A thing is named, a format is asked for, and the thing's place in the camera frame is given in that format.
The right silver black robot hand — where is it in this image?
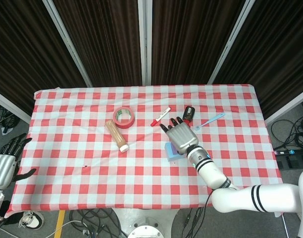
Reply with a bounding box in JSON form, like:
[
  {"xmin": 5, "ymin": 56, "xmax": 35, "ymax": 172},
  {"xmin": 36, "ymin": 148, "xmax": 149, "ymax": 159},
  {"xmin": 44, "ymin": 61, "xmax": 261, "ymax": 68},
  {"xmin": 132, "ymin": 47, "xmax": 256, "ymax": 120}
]
[{"xmin": 159, "ymin": 116, "xmax": 199, "ymax": 155}]

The yellow floor tape strip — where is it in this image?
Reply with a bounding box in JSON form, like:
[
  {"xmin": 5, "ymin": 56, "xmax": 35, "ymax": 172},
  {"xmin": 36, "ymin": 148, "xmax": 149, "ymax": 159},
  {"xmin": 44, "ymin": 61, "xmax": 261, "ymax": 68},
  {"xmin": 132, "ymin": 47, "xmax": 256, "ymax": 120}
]
[{"xmin": 53, "ymin": 210, "xmax": 66, "ymax": 238}]

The black white floor cable bundle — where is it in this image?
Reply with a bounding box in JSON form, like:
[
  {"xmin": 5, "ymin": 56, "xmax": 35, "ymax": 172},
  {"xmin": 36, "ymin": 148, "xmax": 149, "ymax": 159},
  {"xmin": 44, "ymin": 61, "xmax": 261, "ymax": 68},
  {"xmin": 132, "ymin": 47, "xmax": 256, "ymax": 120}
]
[{"xmin": 46, "ymin": 208, "xmax": 129, "ymax": 238}]

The light blue plastic spoon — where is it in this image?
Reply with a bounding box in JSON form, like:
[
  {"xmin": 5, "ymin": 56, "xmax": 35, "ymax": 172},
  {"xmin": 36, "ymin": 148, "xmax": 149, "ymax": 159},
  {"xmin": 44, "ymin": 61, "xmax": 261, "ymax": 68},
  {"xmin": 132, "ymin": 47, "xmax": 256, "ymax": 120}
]
[{"xmin": 194, "ymin": 113, "xmax": 226, "ymax": 131}]

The white partition frame post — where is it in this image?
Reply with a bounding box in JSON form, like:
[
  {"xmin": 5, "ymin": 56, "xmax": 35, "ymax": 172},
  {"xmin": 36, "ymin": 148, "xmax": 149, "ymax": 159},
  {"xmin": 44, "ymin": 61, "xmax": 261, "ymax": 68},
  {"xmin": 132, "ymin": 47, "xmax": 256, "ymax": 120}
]
[
  {"xmin": 207, "ymin": 0, "xmax": 256, "ymax": 85},
  {"xmin": 138, "ymin": 0, "xmax": 153, "ymax": 86},
  {"xmin": 42, "ymin": 0, "xmax": 93, "ymax": 88}
]

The light blue block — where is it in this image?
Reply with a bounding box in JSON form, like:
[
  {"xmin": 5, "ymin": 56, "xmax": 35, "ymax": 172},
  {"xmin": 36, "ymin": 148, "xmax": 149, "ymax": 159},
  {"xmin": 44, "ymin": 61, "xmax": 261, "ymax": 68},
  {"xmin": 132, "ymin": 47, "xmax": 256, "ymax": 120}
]
[{"xmin": 164, "ymin": 142, "xmax": 184, "ymax": 162}]

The dark brown curtain panel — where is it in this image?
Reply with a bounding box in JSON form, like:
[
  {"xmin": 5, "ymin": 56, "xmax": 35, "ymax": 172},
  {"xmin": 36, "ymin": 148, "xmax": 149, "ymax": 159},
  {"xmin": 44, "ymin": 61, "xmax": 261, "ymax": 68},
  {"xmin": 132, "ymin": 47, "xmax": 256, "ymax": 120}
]
[
  {"xmin": 52, "ymin": 0, "xmax": 144, "ymax": 87},
  {"xmin": 213, "ymin": 0, "xmax": 303, "ymax": 119},
  {"xmin": 151, "ymin": 0, "xmax": 246, "ymax": 86},
  {"xmin": 0, "ymin": 0, "xmax": 87, "ymax": 116}
]

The black trouser leg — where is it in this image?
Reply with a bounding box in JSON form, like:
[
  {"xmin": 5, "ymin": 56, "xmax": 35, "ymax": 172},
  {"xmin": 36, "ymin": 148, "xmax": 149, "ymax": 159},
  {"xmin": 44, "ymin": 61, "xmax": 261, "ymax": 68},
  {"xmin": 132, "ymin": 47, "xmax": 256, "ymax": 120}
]
[{"xmin": 2, "ymin": 211, "xmax": 25, "ymax": 227}]

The black bottle with red cap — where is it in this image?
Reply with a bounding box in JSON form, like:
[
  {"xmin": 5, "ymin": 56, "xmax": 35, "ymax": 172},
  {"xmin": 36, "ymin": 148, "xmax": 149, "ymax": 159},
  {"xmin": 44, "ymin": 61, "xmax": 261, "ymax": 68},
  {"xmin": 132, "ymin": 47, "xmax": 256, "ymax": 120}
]
[{"xmin": 182, "ymin": 106, "xmax": 196, "ymax": 124}]

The white black sneaker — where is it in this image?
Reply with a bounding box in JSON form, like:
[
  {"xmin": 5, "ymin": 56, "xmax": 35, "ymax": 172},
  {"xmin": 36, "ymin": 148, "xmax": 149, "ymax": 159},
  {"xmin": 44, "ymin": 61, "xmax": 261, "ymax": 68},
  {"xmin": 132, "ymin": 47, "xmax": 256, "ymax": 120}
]
[{"xmin": 19, "ymin": 210, "xmax": 45, "ymax": 229}]

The white partition frame rail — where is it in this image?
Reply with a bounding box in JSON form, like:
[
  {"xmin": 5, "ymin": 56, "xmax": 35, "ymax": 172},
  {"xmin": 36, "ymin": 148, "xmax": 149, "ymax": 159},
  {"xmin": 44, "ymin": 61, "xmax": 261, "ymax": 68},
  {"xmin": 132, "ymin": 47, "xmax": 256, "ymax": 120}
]
[
  {"xmin": 0, "ymin": 88, "xmax": 32, "ymax": 124},
  {"xmin": 264, "ymin": 86, "xmax": 303, "ymax": 125}
]

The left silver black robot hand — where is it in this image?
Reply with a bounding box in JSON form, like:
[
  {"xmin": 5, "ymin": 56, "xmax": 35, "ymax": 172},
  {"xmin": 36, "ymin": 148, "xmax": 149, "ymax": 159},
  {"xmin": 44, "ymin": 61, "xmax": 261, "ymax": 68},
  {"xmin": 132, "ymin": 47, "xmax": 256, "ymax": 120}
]
[{"xmin": 0, "ymin": 135, "xmax": 37, "ymax": 191}]

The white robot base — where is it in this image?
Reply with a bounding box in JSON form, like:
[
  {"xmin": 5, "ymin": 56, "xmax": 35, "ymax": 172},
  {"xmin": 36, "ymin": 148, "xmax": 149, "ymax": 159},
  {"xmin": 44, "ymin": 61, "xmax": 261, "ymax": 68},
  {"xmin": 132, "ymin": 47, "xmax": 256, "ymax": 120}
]
[{"xmin": 111, "ymin": 208, "xmax": 182, "ymax": 238}]

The red tape roll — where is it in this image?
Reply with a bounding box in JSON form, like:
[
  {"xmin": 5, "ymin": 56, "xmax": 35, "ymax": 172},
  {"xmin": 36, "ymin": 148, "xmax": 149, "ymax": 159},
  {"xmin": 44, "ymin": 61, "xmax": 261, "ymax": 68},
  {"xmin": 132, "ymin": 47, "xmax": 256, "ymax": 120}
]
[{"xmin": 112, "ymin": 106, "xmax": 136, "ymax": 129}]

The red white marker pen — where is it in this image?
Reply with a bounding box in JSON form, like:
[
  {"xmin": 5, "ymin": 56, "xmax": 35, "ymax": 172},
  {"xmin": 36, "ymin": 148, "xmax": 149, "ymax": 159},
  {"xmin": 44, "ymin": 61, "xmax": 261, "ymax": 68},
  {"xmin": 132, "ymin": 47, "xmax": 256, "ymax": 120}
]
[{"xmin": 150, "ymin": 107, "xmax": 172, "ymax": 127}]

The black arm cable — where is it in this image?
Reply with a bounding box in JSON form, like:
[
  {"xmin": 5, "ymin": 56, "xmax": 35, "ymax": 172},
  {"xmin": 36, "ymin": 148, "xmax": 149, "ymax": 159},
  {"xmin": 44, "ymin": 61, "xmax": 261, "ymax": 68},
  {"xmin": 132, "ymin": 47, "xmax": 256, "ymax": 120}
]
[{"xmin": 203, "ymin": 189, "xmax": 215, "ymax": 208}]

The red white checkered tablecloth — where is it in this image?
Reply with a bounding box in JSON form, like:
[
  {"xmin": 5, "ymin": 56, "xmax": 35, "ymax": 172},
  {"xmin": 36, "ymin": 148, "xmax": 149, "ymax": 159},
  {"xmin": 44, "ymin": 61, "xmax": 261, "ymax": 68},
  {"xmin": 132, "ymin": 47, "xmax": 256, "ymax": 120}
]
[{"xmin": 4, "ymin": 84, "xmax": 287, "ymax": 218}]

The brown tube with white cap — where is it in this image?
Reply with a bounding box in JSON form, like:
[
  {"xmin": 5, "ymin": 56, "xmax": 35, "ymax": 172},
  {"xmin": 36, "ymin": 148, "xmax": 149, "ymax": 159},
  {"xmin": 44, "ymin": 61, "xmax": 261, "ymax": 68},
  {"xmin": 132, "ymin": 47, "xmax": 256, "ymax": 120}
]
[{"xmin": 104, "ymin": 119, "xmax": 130, "ymax": 153}]

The black foot pedal unit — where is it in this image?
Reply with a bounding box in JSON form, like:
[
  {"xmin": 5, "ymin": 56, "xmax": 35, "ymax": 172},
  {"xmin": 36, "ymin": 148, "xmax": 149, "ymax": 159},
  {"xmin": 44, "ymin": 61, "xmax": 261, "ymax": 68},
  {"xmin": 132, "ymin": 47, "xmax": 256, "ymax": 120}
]
[{"xmin": 276, "ymin": 155, "xmax": 303, "ymax": 171}]

